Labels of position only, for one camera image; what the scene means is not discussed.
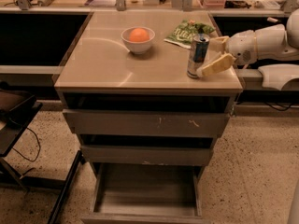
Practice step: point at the grey drawer cabinet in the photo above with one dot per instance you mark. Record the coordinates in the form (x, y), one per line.
(102, 74)

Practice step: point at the white ceramic bowl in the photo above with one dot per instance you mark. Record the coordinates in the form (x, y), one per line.
(137, 47)

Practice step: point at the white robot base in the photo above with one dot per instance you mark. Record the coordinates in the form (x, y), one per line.
(276, 76)

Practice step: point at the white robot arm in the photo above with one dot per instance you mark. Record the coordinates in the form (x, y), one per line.
(278, 42)

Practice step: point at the green chip bag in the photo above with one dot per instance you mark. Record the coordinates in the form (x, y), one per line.
(186, 30)

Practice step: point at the grey drawer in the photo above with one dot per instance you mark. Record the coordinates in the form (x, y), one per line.
(145, 194)
(148, 155)
(142, 123)

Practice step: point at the top grey drawer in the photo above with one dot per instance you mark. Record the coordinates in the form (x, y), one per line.
(142, 123)

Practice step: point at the red bull can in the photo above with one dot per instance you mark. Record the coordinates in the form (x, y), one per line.
(197, 54)

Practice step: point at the middle grey drawer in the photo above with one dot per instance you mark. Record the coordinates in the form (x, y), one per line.
(148, 155)

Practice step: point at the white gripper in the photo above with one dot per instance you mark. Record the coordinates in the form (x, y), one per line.
(242, 48)

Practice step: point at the bottom grey drawer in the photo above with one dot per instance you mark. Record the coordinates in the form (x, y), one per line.
(145, 194)

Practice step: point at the orange fruit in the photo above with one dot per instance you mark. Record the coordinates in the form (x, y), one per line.
(139, 35)

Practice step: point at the black side cart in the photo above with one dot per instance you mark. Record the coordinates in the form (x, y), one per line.
(18, 109)

